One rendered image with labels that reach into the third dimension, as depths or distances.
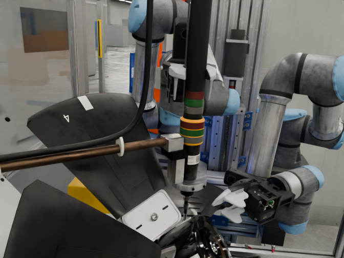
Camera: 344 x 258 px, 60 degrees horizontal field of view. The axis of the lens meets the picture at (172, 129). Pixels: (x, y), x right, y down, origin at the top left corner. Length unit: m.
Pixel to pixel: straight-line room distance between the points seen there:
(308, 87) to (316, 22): 1.57
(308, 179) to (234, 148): 0.58
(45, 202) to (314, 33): 2.30
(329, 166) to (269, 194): 2.02
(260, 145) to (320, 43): 1.63
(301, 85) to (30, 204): 0.77
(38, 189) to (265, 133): 0.74
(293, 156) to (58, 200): 1.14
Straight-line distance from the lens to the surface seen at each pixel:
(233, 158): 1.41
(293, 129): 1.29
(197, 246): 0.48
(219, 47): 1.39
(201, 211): 0.65
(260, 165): 0.92
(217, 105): 0.81
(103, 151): 0.46
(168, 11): 1.05
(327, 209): 2.94
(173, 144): 0.50
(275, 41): 2.37
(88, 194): 1.01
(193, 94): 0.50
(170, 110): 0.77
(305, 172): 0.88
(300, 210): 0.92
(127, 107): 0.62
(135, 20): 1.03
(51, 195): 0.28
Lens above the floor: 1.56
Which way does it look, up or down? 18 degrees down
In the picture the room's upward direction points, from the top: 3 degrees clockwise
